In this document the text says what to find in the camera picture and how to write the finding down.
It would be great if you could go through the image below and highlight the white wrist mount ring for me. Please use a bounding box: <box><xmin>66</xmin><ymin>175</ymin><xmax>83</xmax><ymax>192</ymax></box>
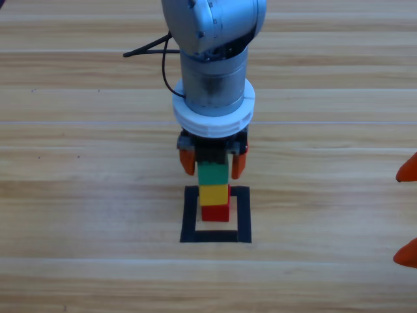
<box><xmin>172</xmin><ymin>78</ymin><xmax>255</xmax><ymax>139</ymax></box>

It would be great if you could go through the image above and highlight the yellow wooden cube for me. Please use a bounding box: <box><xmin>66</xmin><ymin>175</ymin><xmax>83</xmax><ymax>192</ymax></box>
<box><xmin>198</xmin><ymin>184</ymin><xmax>229</xmax><ymax>207</ymax></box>

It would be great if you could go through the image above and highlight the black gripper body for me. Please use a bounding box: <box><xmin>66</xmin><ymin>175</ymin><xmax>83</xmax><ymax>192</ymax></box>
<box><xmin>177</xmin><ymin>125</ymin><xmax>249</xmax><ymax>164</ymax></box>

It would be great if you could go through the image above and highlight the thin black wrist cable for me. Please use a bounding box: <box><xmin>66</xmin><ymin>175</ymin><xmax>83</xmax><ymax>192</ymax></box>
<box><xmin>122</xmin><ymin>31</ymin><xmax>187</xmax><ymax>98</ymax></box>

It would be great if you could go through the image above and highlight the red wooden cube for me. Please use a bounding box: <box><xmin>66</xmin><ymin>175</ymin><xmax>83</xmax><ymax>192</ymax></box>
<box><xmin>201</xmin><ymin>185</ymin><xmax>231</xmax><ymax>222</ymax></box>

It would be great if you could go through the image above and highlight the black tape square outline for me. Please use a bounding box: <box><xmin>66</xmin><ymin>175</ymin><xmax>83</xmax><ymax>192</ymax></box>
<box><xmin>179</xmin><ymin>185</ymin><xmax>252</xmax><ymax>244</ymax></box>

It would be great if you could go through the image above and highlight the green wooden cube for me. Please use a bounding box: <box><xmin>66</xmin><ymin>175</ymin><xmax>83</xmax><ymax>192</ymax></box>
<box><xmin>197</xmin><ymin>161</ymin><xmax>229</xmax><ymax>186</ymax></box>

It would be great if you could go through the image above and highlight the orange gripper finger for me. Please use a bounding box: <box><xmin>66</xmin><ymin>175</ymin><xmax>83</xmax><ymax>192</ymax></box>
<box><xmin>393</xmin><ymin>237</ymin><xmax>417</xmax><ymax>269</ymax></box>
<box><xmin>230</xmin><ymin>142</ymin><xmax>250</xmax><ymax>180</ymax></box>
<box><xmin>179</xmin><ymin>149</ymin><xmax>197</xmax><ymax>176</ymax></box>
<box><xmin>395</xmin><ymin>152</ymin><xmax>417</xmax><ymax>183</ymax></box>

